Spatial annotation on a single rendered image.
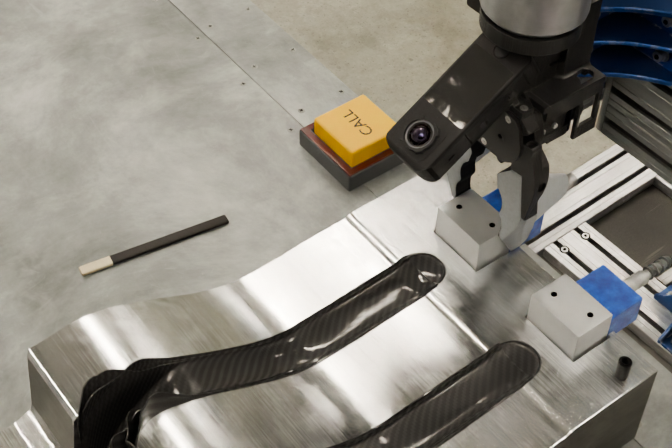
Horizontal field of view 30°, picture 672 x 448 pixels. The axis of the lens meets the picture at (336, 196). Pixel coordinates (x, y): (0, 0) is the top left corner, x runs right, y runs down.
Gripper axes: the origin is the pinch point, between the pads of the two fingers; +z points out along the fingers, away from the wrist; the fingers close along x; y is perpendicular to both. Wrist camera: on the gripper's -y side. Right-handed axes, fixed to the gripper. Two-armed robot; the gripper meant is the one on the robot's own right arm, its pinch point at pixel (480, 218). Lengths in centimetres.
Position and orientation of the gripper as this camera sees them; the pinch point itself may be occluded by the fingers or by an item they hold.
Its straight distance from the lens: 100.1
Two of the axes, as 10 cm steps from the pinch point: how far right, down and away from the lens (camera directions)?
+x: -6.0, -5.9, 5.4
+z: -0.2, 6.9, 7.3
